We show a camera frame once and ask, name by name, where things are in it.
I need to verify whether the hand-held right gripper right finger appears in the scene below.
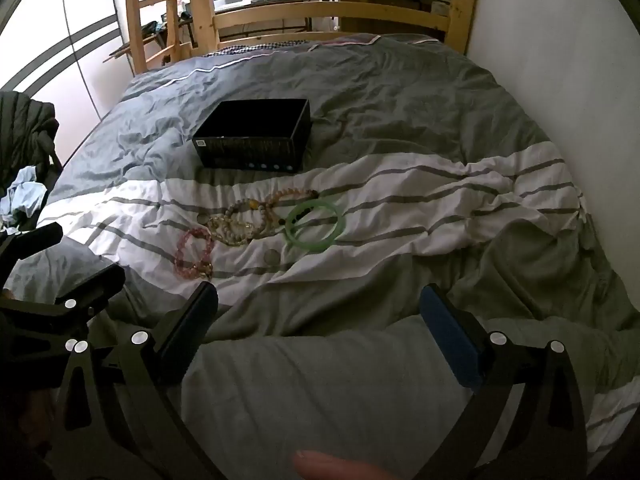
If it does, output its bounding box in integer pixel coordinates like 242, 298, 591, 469
410, 284, 588, 480

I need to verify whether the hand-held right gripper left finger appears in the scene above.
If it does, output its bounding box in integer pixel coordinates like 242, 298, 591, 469
50, 282, 231, 480

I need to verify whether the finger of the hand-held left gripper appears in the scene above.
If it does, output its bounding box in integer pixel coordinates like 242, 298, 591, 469
0, 264, 126, 342
0, 222, 63, 272

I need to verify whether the pink bead bracelet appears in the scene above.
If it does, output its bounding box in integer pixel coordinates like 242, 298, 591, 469
173, 226, 216, 279

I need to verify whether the cream bead bracelet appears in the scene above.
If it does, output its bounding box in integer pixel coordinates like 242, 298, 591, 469
220, 199, 282, 247

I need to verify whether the green jade bangle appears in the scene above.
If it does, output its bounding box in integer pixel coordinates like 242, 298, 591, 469
284, 200, 345, 251

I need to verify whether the orange brown bead bracelet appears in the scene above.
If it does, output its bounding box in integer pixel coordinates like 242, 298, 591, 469
264, 187, 321, 226

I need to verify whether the black cardboard box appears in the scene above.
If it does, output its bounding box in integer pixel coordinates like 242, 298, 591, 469
192, 98, 312, 173

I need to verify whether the person's right hand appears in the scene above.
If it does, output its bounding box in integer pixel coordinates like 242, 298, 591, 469
292, 450, 401, 480

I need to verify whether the light blue cloth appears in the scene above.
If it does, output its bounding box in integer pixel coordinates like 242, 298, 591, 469
0, 166, 49, 234

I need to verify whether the dark quilted jacket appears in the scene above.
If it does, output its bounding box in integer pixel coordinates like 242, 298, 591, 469
0, 90, 59, 196

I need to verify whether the white wardrobe with grey stripes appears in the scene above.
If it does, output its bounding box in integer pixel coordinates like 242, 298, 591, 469
0, 0, 132, 123

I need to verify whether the grey white striped duvet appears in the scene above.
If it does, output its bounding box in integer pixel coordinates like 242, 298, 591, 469
10, 32, 640, 480

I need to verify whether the wooden ladder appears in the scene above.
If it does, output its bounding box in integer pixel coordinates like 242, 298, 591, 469
102, 0, 201, 77

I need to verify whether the wooden bed frame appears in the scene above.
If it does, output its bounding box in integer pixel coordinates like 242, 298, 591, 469
185, 0, 483, 58

